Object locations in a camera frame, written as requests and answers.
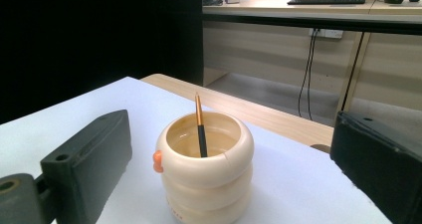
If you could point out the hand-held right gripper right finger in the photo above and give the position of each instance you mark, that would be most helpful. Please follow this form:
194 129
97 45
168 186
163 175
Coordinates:
381 164

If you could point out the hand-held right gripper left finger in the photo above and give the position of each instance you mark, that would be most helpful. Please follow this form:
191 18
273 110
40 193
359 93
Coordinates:
89 161

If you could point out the dark pencil with gold end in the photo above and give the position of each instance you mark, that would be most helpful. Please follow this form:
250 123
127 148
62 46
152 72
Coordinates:
201 137

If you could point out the cream ringed pen holder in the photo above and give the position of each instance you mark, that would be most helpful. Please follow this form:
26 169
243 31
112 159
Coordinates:
205 180

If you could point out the white table sheet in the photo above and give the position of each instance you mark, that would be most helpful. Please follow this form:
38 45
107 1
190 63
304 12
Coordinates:
139 111

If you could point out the black computer mouse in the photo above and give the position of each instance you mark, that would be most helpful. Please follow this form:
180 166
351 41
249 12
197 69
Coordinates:
394 0

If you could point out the black keyboard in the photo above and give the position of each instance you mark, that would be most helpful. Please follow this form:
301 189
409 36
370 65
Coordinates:
326 0

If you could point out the long wooden desk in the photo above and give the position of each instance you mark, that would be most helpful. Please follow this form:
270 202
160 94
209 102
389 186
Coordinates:
265 9

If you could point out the white wall socket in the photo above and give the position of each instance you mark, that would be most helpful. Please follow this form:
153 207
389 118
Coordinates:
328 34

